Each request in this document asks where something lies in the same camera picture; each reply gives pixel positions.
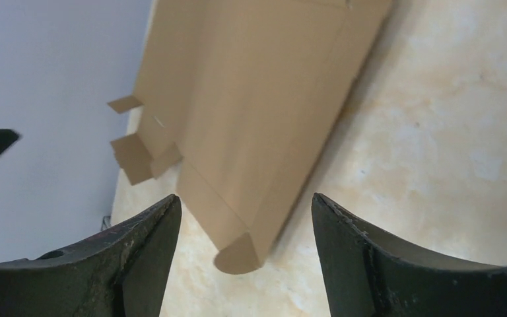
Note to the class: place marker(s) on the brown cardboard box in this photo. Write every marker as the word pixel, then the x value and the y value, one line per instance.
pixel 244 95

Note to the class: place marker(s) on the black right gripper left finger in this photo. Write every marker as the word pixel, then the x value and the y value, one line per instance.
pixel 121 271

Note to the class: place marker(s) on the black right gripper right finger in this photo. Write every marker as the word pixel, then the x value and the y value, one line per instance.
pixel 368 271

